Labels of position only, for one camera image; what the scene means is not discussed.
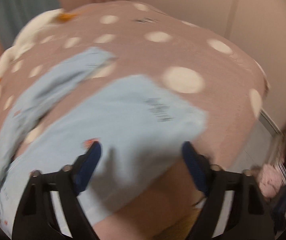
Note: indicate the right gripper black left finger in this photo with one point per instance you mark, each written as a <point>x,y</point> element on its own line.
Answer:
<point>35,216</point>

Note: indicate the light blue strawberry pants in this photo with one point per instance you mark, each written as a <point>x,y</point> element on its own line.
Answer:
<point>140,126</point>

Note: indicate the pink polka dot duvet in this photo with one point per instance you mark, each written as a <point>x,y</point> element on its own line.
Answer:
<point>201,67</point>

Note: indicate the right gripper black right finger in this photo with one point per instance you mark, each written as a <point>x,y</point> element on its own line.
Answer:
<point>249,217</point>

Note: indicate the white goose plush toy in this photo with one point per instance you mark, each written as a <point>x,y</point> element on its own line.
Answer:
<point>28,35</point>

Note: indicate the teal curtain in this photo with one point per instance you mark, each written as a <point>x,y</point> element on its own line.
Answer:
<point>15,14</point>

